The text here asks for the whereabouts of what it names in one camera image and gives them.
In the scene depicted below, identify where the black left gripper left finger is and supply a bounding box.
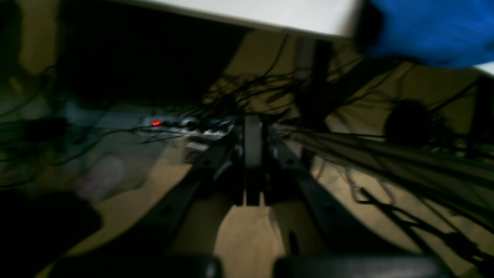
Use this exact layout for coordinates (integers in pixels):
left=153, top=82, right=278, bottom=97
left=49, top=116, right=255, bottom=278

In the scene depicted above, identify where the white power strip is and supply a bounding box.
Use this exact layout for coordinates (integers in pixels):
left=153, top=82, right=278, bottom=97
left=137, top=115, right=236, bottom=140

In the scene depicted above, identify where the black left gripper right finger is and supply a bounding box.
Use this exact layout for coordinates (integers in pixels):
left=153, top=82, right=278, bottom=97
left=253, top=116, right=453, bottom=278

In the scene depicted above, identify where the dark blue t-shirt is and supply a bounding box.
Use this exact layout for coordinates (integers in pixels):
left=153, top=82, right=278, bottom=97
left=354, top=0, right=494, bottom=68

